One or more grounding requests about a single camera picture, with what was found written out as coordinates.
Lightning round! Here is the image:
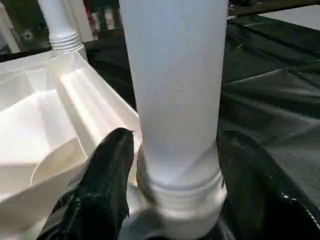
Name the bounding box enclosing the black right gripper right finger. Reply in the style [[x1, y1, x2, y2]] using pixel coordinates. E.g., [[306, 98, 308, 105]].
[[216, 130, 320, 240]]

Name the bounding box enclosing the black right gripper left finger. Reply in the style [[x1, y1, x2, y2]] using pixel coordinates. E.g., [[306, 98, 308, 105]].
[[37, 127, 136, 240]]

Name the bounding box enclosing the white plastic table top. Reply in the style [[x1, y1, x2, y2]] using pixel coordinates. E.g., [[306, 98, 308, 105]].
[[0, 47, 231, 240]]

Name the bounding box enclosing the white plastic table leg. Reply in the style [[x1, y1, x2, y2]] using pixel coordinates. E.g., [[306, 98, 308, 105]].
[[37, 0, 83, 53], [119, 0, 230, 223]]

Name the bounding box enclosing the black table mat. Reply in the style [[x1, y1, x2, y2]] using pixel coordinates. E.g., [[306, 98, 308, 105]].
[[0, 15, 320, 240]]

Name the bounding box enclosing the white flat board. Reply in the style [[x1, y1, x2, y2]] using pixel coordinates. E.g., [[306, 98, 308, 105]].
[[257, 4, 320, 31]]

